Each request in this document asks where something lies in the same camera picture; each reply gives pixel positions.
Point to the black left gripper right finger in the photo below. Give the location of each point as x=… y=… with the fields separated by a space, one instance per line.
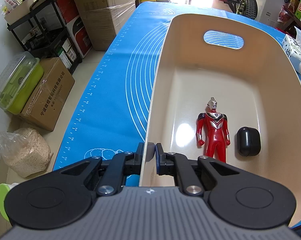
x=182 y=169

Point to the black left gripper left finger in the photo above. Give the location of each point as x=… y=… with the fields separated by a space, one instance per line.
x=116 y=171

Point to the red Ultraman action figure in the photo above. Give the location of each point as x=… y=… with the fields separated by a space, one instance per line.
x=212 y=131

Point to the beige plastic storage bin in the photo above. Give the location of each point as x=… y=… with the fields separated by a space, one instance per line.
x=254 y=83

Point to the blue silicone baking mat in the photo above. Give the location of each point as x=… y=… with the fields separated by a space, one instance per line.
x=112 y=115

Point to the black earbuds case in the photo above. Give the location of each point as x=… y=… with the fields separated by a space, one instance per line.
x=248 y=142

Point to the cardboard box on floor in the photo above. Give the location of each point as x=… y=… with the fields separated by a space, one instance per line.
x=48 y=98

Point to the bag of rice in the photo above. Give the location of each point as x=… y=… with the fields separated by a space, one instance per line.
x=25 y=151

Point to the green lidded plastic container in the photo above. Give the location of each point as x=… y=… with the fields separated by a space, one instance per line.
x=18 y=80

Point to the black metal shelf rack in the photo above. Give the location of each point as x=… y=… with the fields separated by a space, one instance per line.
x=43 y=33

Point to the stacked cardboard boxes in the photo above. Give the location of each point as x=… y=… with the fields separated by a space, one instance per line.
x=103 y=19

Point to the tissue box with tissue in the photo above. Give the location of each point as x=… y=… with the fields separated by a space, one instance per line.
x=292 y=48

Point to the dark wooden shelf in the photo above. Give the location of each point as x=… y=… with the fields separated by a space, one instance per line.
x=295 y=22

